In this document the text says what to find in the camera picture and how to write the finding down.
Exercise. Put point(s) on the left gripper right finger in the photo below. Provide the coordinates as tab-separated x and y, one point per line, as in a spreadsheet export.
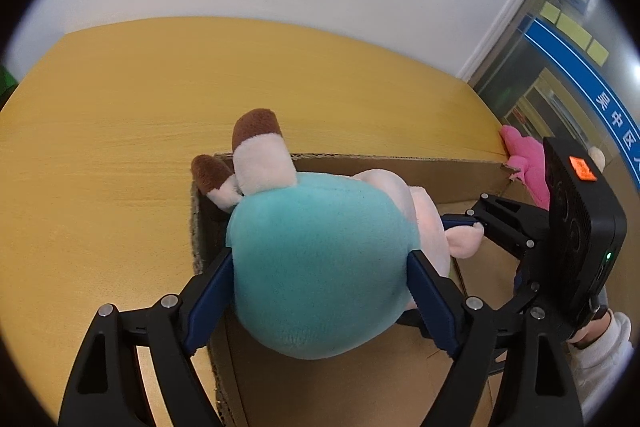
521	340

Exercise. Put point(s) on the pink plush toy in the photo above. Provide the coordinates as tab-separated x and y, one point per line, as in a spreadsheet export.
526	156

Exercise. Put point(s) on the beige teddy bear plush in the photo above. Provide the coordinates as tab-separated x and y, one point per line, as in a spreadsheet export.
597	157

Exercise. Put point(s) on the blue banner sign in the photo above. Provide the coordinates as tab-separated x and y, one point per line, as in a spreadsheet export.
614	116

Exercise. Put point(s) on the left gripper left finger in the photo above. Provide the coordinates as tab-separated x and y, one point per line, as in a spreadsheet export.
106	388

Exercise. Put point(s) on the pig plush teal dress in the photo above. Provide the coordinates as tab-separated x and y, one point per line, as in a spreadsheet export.
319	259

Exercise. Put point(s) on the white sleeve right forearm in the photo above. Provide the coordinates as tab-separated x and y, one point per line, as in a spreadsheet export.
597	368

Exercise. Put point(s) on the right hand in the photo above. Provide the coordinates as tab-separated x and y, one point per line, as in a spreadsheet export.
591	332

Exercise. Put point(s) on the brown cardboard box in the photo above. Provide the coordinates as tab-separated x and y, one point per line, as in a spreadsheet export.
392	379

